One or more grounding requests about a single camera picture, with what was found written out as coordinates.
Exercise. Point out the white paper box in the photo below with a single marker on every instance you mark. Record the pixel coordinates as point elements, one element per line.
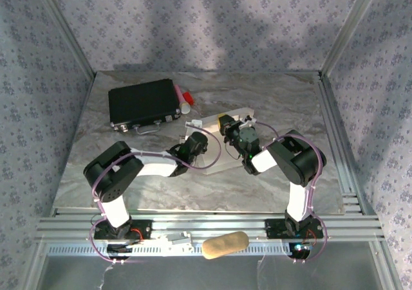
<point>210,126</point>

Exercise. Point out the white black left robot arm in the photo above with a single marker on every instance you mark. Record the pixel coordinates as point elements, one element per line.
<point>154,166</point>

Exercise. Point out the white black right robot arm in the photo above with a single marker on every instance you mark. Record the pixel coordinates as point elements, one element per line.
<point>299,203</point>

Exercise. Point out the pink white tube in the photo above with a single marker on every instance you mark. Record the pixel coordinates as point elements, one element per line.
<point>185,108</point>

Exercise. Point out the small red block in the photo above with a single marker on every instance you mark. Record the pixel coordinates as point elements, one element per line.
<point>189,98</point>

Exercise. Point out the black carrying case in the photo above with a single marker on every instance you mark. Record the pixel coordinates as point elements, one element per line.
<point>141,102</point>

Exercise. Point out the tan oval sponge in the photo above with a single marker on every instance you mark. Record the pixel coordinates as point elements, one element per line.
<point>225,245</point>

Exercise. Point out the black right circuit board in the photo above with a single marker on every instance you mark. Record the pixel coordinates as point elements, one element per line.
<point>299,251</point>

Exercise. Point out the black circuit board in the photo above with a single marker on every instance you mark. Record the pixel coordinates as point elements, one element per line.
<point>120,249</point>
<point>299,251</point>

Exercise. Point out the black left circuit board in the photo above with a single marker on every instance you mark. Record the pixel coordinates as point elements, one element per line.
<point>120,249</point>

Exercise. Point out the aluminium mounting rail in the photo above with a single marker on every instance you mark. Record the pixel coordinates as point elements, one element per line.
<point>209,224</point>

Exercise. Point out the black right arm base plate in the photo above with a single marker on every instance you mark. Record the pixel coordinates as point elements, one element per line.
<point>273,228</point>

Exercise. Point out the aluminium side rail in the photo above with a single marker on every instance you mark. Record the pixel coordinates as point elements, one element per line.
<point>342,148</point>

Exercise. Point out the white grey bracket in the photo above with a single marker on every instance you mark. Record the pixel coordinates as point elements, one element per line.
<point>177,238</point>

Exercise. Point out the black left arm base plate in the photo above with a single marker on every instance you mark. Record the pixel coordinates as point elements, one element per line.
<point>146,229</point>

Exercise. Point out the aluminium frame post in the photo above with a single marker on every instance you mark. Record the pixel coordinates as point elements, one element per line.
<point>349,29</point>
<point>71,34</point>

